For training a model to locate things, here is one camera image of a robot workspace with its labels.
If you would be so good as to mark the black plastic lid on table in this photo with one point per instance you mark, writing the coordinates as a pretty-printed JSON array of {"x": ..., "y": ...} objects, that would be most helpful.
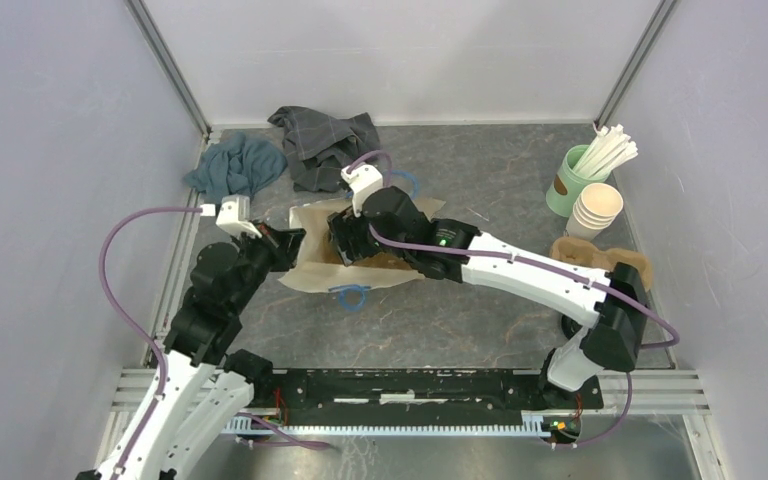
[{"x": 569, "y": 327}]

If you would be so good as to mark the dark grey cloth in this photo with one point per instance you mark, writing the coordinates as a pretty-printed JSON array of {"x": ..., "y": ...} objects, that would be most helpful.
[{"x": 317, "y": 146}]

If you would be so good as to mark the teal crumpled cloth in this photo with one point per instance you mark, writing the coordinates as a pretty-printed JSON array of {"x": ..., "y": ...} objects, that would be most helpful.
[{"x": 241, "y": 165}]

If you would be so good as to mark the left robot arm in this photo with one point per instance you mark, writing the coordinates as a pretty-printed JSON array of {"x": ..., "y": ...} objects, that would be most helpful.
[{"x": 193, "y": 395}]

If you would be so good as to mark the white wrapped straws bundle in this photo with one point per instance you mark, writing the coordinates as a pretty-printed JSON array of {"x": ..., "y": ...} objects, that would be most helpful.
[{"x": 611, "y": 148}]

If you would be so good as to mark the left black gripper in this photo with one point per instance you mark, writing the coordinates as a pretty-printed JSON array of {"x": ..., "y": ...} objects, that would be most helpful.
[{"x": 283, "y": 244}]

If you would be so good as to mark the stack of paper cups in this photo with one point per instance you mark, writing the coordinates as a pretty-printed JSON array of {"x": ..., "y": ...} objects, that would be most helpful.
[{"x": 594, "y": 210}]

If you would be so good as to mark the brown cardboard cup carrier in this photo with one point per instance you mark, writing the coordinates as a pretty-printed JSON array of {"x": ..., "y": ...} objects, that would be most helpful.
[{"x": 583, "y": 253}]

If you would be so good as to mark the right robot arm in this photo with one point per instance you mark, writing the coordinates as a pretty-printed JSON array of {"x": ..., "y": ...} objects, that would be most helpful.
[{"x": 608, "y": 305}]

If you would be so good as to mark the left corner metal post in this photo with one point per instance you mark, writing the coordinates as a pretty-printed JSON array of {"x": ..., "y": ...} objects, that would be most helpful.
[{"x": 161, "y": 51}]

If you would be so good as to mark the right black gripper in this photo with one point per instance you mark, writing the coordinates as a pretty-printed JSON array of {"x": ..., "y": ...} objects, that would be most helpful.
[{"x": 345, "y": 225}]

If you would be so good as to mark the printed paper takeout bag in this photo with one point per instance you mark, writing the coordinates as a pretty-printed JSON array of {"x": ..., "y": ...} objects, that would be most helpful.
[{"x": 319, "y": 268}]

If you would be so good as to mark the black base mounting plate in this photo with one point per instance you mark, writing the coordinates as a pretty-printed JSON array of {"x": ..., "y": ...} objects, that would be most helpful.
[{"x": 415, "y": 397}]

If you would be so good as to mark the green straw holder cup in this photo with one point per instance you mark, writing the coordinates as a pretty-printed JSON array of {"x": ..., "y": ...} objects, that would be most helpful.
[{"x": 567, "y": 185}]

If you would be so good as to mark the corner metal post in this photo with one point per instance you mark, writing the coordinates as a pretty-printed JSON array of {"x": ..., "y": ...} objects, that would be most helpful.
[
  {"x": 638, "y": 56},
  {"x": 161, "y": 51}
]

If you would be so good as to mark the right corner metal post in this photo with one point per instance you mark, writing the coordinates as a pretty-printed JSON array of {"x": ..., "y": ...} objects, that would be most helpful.
[{"x": 638, "y": 56}]

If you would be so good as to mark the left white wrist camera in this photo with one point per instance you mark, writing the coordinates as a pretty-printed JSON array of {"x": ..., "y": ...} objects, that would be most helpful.
[{"x": 232, "y": 216}]

